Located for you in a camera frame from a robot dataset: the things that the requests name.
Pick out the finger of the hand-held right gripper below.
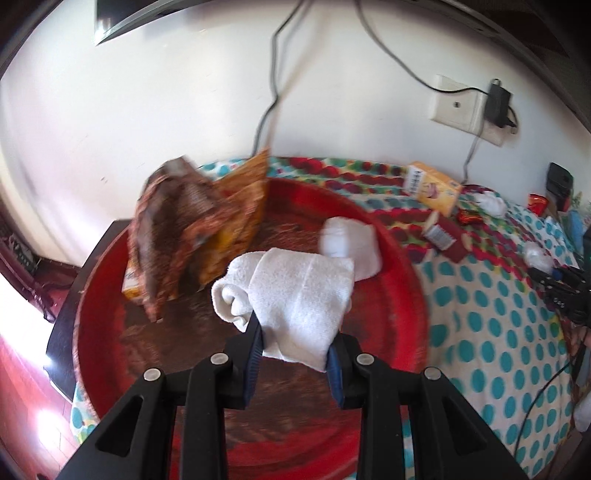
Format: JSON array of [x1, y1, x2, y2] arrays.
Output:
[[527, 264, 591, 325]]

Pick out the clear plastic wrap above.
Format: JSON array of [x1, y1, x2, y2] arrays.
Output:
[[522, 242, 555, 273]]

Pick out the adapter cable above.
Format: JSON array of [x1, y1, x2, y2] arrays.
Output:
[[459, 124, 485, 188]]

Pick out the black power adapter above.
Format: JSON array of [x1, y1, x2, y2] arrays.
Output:
[[484, 79, 512, 127]]

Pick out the dark wooden furniture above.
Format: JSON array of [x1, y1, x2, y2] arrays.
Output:
[[0, 185, 79, 319]]

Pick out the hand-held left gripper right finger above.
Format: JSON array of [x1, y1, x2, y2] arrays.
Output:
[[325, 336, 529, 480]]

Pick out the polka dot tablecloth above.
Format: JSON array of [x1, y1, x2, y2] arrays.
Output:
[[69, 157, 591, 480]]

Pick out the black television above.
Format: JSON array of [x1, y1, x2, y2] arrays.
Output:
[[95, 0, 504, 46]]

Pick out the round red tray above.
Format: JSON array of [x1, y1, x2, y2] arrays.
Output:
[[73, 178, 430, 480]]

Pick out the yellow carton box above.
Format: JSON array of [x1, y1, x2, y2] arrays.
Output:
[[403, 161, 463, 217], [121, 265, 148, 303]]

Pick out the white wall socket panel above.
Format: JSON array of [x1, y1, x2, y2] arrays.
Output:
[[430, 74, 511, 147]]

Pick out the thin black cable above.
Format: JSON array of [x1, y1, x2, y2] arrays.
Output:
[[252, 0, 308, 158]]

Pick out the black power cable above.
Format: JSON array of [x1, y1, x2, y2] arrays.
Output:
[[355, 0, 491, 95]]

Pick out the small dark red box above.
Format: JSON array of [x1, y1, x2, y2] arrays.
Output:
[[425, 212, 472, 264]]

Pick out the clear green printed plastic bag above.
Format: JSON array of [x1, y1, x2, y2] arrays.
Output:
[[566, 194, 591, 268]]

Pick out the white towel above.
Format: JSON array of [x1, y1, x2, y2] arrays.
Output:
[[211, 248, 355, 374]]

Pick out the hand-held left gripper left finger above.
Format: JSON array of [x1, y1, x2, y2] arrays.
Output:
[[55, 318, 264, 480]]

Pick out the orange snack bag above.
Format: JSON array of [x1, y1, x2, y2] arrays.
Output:
[[198, 150, 271, 284]]

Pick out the brown snack bag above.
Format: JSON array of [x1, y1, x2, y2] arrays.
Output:
[[128, 157, 232, 321]]

